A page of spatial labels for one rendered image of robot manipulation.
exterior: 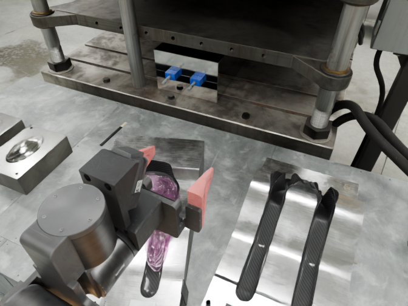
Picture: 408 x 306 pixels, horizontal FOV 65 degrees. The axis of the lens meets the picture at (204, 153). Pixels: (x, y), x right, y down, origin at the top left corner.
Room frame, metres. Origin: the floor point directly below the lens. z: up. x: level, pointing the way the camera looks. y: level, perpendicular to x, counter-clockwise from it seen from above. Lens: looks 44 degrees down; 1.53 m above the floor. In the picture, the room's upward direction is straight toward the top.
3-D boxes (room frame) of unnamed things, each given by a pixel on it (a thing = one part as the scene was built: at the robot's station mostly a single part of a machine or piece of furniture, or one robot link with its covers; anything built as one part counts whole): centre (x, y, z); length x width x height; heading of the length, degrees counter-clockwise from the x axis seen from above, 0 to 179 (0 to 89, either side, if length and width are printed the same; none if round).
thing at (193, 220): (0.27, 0.02, 1.20); 0.09 x 0.07 x 0.07; 153
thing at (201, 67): (1.35, -0.03, 0.87); 0.50 x 0.27 x 0.17; 156
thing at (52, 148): (0.71, 0.54, 0.84); 0.20 x 0.15 x 0.07; 156
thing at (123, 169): (0.23, 0.09, 1.26); 0.07 x 0.06 x 0.11; 62
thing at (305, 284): (0.39, -0.19, 0.92); 0.35 x 0.16 x 0.09; 156
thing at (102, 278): (0.17, 0.11, 1.21); 0.07 x 0.06 x 0.07; 153
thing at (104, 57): (1.45, -0.01, 0.76); 1.30 x 0.84 x 0.07; 66
